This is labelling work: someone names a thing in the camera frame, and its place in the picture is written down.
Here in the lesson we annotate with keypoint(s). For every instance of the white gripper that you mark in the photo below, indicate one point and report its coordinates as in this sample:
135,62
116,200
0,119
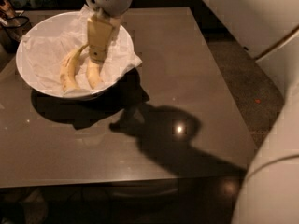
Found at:
99,28

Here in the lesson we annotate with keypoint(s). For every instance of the yellow banana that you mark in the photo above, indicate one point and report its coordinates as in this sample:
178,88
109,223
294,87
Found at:
93,73
68,69

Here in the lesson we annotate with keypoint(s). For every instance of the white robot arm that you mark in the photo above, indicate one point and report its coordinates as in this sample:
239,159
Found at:
214,109

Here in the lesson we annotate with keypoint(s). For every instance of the white bowl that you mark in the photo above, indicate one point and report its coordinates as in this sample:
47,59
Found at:
31,69

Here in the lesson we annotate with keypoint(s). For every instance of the white paper liner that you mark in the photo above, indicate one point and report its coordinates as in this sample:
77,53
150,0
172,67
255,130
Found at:
49,56

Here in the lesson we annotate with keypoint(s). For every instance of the brown object at table corner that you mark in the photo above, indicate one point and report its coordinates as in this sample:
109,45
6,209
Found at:
7,14

